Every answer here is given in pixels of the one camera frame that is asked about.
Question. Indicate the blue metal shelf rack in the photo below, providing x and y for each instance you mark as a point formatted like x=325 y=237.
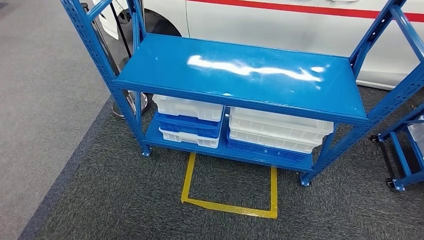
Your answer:
x=232 y=73

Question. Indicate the blue wheeled shelf rack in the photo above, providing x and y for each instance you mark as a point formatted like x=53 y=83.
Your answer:
x=399 y=155

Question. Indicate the blue plastic crate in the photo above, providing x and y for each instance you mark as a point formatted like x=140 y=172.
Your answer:
x=265 y=152
x=188 y=127

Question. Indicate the chrome metal stand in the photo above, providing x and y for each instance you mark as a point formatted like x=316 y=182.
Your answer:
x=142 y=102

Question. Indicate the yellow floor tape square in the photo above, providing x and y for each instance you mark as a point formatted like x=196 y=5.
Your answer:
x=273 y=192

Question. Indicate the white car with red stripe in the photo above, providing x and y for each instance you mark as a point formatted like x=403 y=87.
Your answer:
x=265 y=26

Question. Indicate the thin black pole stand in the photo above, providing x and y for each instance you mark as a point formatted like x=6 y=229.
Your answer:
x=119 y=30

